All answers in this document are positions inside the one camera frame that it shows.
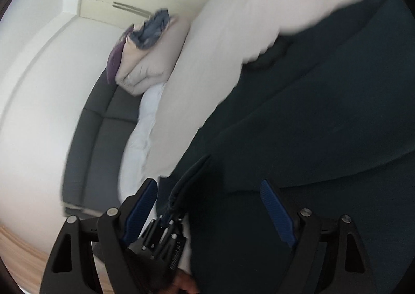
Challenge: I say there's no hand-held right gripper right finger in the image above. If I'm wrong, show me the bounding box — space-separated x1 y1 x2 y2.
259 179 378 294

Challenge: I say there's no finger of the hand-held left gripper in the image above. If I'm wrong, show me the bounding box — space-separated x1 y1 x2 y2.
140 211 188 251

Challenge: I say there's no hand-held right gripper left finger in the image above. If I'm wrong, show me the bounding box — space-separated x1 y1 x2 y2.
39 178 159 294

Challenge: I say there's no dark green knitted sweater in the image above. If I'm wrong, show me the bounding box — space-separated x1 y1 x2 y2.
169 0 415 294

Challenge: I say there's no person's left hand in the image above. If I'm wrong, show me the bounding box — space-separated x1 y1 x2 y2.
173 272 200 294

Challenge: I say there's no white duvet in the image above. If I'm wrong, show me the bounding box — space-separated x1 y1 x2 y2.
117 81 170 202

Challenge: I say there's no dark grey upholstered headboard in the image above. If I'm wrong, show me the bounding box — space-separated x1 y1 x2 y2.
61 67 141 215

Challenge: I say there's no beige pillow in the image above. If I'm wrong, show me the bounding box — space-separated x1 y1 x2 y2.
114 16 192 97

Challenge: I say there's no purple cushion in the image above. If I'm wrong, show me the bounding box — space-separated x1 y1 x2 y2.
106 38 126 83

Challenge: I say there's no blue denim garment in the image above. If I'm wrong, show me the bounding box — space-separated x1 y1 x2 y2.
129 8 171 51

